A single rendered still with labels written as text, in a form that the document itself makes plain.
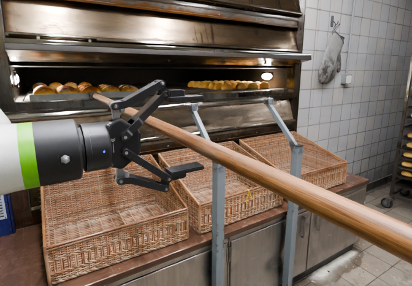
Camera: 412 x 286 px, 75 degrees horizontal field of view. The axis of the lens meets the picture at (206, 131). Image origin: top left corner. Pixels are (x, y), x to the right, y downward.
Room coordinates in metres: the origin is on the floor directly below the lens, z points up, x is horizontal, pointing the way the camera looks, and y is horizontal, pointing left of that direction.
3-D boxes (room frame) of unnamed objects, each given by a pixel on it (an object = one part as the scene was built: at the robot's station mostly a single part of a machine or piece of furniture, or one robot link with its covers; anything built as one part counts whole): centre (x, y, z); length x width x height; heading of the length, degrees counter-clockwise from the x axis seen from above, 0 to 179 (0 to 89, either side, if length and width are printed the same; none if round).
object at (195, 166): (0.50, 0.04, 1.13); 0.07 x 0.03 x 0.01; 122
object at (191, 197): (1.45, -0.08, 0.72); 0.56 x 0.49 x 0.28; 122
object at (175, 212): (1.14, 0.43, 0.72); 0.56 x 0.49 x 0.28; 121
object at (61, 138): (0.39, 0.22, 1.20); 0.12 x 0.06 x 0.09; 32
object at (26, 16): (1.67, 0.08, 1.54); 1.79 x 0.11 x 0.19; 122
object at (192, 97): (0.49, 0.04, 1.27); 0.07 x 0.03 x 0.01; 122
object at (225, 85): (2.35, -0.18, 1.21); 0.61 x 0.48 x 0.06; 32
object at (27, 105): (1.69, 0.10, 1.16); 1.80 x 0.06 x 0.04; 122
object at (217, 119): (1.67, 0.08, 1.02); 1.79 x 0.11 x 0.19; 122
